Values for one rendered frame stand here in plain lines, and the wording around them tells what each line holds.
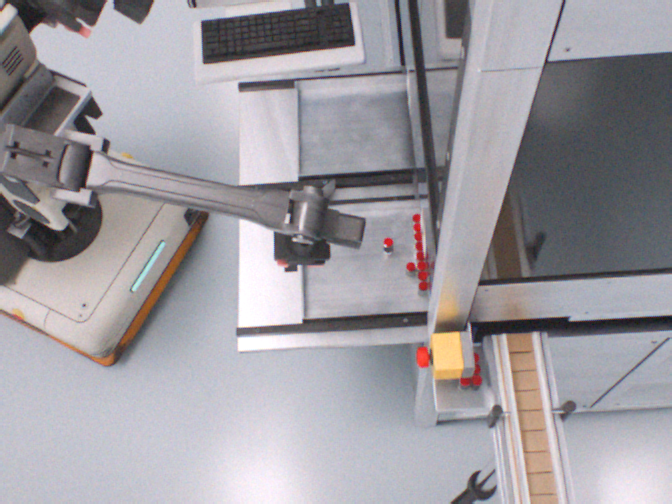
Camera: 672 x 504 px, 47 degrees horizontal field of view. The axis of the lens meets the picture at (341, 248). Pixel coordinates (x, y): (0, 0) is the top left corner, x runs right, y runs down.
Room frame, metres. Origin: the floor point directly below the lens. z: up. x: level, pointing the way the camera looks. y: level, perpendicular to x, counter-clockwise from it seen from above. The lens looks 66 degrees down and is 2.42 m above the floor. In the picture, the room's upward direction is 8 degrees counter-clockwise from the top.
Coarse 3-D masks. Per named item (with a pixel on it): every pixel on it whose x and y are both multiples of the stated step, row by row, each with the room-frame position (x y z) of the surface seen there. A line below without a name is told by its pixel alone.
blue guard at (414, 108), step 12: (408, 24) 1.04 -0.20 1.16; (408, 36) 1.04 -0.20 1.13; (408, 48) 1.03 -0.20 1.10; (408, 60) 1.02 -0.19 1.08; (408, 72) 1.00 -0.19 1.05; (420, 132) 0.78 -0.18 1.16; (420, 144) 0.77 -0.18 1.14; (420, 156) 0.75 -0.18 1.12; (420, 168) 0.74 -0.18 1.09; (420, 180) 0.73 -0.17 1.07; (420, 192) 0.72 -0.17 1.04; (420, 204) 0.71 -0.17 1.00; (432, 240) 0.55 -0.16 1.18; (432, 252) 0.53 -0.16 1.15; (432, 264) 0.52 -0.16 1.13; (432, 276) 0.51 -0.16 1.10
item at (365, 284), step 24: (384, 216) 0.75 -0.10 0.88; (408, 216) 0.74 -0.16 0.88; (408, 240) 0.69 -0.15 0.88; (336, 264) 0.65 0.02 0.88; (360, 264) 0.64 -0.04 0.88; (384, 264) 0.64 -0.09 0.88; (312, 288) 0.60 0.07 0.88; (336, 288) 0.60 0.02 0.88; (360, 288) 0.59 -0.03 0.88; (384, 288) 0.58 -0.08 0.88; (408, 288) 0.57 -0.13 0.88; (312, 312) 0.55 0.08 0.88; (336, 312) 0.54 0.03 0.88; (360, 312) 0.53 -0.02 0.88; (384, 312) 0.52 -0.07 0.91; (408, 312) 0.51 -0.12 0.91
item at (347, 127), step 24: (312, 96) 1.10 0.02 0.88; (336, 96) 1.09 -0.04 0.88; (360, 96) 1.08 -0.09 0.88; (384, 96) 1.07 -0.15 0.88; (312, 120) 1.03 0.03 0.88; (336, 120) 1.02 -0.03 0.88; (360, 120) 1.01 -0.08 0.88; (384, 120) 1.00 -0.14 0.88; (408, 120) 0.99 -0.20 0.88; (312, 144) 0.96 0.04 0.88; (336, 144) 0.95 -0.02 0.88; (360, 144) 0.95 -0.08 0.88; (384, 144) 0.94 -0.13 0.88; (408, 144) 0.93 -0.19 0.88; (312, 168) 0.90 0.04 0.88; (336, 168) 0.89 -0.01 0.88; (360, 168) 0.88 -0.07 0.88; (384, 168) 0.86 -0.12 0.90; (408, 168) 0.85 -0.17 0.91
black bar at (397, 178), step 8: (368, 176) 0.85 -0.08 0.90; (376, 176) 0.85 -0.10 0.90; (384, 176) 0.84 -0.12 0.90; (392, 176) 0.84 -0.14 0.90; (400, 176) 0.84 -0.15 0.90; (408, 176) 0.83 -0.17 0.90; (248, 184) 0.87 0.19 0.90; (256, 184) 0.87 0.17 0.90; (264, 184) 0.86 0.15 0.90; (272, 184) 0.86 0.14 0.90; (280, 184) 0.86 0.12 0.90; (288, 184) 0.85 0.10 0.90; (296, 184) 0.85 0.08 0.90; (304, 184) 0.85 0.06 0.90; (312, 184) 0.85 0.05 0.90; (320, 184) 0.84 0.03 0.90; (336, 184) 0.84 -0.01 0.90; (344, 184) 0.84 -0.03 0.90; (352, 184) 0.84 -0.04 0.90; (360, 184) 0.83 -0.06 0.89; (368, 184) 0.83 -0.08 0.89; (376, 184) 0.83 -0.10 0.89; (384, 184) 0.83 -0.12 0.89; (392, 184) 0.83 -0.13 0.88
